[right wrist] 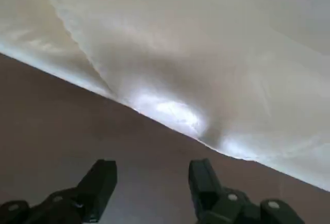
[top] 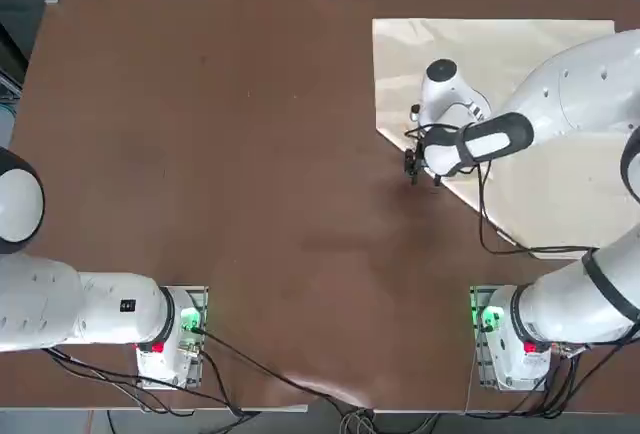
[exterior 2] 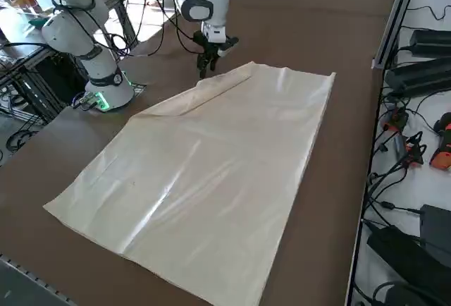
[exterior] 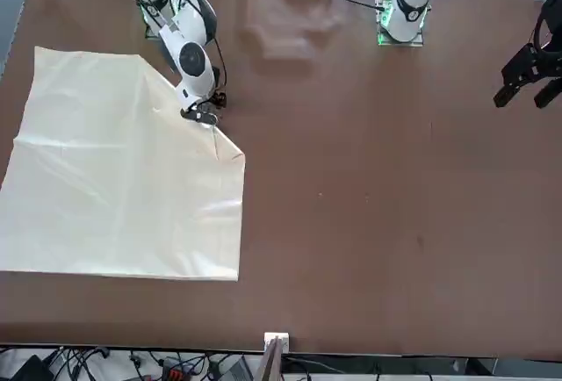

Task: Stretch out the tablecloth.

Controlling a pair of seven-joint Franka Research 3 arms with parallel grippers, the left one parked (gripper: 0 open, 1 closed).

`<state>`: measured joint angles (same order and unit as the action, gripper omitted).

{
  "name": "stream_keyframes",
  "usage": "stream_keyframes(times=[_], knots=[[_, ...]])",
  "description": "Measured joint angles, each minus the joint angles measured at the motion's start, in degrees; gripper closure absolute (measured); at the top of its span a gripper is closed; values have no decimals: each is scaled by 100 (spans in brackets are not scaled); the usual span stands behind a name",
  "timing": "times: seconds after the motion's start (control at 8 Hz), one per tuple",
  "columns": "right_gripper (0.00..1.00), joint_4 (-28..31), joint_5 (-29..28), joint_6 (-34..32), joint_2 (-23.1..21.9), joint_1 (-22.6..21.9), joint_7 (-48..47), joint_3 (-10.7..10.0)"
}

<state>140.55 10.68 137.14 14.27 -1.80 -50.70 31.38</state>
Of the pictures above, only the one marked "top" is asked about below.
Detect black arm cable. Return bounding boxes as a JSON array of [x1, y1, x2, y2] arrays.
[[476, 161, 597, 259]]

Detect cream white tablecloth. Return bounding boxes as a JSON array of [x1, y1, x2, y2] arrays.
[[371, 17, 617, 259]]

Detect grey cable bundle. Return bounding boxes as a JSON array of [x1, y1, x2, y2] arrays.
[[337, 403, 444, 434]]

